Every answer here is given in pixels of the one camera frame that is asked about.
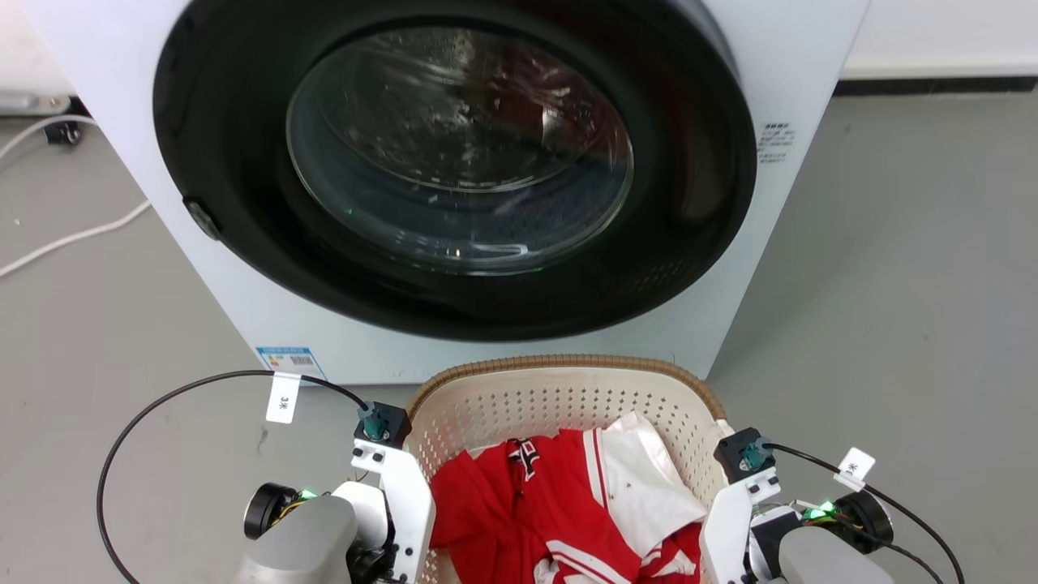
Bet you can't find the cream perforated laundry basket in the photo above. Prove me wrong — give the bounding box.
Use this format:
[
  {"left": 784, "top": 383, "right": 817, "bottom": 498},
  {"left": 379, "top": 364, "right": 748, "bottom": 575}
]
[{"left": 403, "top": 354, "right": 736, "bottom": 584}]

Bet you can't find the white washing machine body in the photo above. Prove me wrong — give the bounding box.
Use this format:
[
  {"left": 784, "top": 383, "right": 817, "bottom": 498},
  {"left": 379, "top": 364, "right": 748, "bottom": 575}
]
[{"left": 16, "top": 0, "right": 873, "bottom": 386}]

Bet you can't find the red garment with white stripes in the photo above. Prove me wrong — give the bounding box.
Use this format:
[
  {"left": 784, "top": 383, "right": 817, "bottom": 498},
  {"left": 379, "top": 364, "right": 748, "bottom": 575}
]
[{"left": 429, "top": 429, "right": 703, "bottom": 584}]

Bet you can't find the blue energy label sticker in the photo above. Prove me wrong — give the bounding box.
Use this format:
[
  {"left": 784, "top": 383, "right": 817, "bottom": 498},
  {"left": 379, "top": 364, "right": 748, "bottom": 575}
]
[{"left": 255, "top": 346, "right": 328, "bottom": 381}]

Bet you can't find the black round washing machine door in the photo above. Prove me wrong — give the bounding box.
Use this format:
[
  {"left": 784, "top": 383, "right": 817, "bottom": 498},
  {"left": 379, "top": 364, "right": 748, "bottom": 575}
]
[{"left": 152, "top": 0, "right": 759, "bottom": 341}]

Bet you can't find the white text sticker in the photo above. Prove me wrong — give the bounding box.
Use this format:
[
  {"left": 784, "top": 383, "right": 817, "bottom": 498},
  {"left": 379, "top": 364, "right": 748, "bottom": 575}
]
[{"left": 756, "top": 122, "right": 798, "bottom": 166}]

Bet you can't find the black door latch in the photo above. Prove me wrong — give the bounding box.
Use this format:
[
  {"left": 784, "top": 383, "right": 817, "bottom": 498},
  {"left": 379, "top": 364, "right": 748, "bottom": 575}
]
[{"left": 182, "top": 196, "right": 222, "bottom": 242}]

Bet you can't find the black baseboard strip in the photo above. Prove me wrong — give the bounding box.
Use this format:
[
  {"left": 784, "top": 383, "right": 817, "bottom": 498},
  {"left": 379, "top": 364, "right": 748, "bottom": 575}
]
[{"left": 834, "top": 75, "right": 1038, "bottom": 97}]

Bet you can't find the white left camera bracket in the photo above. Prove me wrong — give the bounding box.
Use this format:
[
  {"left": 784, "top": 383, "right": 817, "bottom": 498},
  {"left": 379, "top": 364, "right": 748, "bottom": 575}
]
[{"left": 350, "top": 438, "right": 436, "bottom": 584}]

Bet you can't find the white camera bracket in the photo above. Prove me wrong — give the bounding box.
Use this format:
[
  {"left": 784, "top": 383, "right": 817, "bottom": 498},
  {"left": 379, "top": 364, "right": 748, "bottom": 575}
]
[
  {"left": 699, "top": 468, "right": 783, "bottom": 584},
  {"left": 350, "top": 438, "right": 436, "bottom": 584}
]

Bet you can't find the white left cable tag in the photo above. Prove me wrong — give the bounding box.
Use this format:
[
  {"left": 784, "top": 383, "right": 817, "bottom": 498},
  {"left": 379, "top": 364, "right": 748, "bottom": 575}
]
[{"left": 265, "top": 372, "right": 302, "bottom": 425}]

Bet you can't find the white cable tag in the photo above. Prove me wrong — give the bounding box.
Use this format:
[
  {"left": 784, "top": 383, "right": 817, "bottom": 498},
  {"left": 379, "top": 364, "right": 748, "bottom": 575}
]
[
  {"left": 265, "top": 372, "right": 302, "bottom": 425},
  {"left": 834, "top": 447, "right": 877, "bottom": 493}
]

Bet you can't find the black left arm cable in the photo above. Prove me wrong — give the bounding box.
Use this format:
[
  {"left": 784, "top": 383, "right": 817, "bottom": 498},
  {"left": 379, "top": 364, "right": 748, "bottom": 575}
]
[{"left": 96, "top": 369, "right": 375, "bottom": 584}]

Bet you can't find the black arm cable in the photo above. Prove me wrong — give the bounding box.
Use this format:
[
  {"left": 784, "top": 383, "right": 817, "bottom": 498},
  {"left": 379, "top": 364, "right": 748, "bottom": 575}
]
[
  {"left": 96, "top": 369, "right": 375, "bottom": 584},
  {"left": 761, "top": 441, "right": 967, "bottom": 584}
]

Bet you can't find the white right camera bracket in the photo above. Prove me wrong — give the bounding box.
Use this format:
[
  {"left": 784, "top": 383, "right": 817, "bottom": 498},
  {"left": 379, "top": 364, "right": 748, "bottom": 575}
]
[{"left": 699, "top": 468, "right": 783, "bottom": 584}]

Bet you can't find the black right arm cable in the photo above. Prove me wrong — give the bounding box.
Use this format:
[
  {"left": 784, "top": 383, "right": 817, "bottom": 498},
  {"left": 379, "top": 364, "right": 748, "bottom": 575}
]
[{"left": 761, "top": 441, "right": 967, "bottom": 584}]

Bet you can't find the white right cable tag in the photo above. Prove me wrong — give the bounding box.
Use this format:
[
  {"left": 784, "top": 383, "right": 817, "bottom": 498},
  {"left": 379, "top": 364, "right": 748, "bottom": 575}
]
[{"left": 834, "top": 447, "right": 877, "bottom": 493}]

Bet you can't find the white floor cable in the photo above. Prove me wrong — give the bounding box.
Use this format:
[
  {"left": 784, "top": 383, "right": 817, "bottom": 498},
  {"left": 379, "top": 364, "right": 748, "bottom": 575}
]
[
  {"left": 0, "top": 199, "right": 154, "bottom": 279},
  {"left": 0, "top": 114, "right": 99, "bottom": 161}
]

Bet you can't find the grey floor rail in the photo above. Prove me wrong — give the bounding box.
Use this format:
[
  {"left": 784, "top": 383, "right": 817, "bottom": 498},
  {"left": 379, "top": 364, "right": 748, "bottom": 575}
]
[{"left": 0, "top": 91, "right": 73, "bottom": 115}]

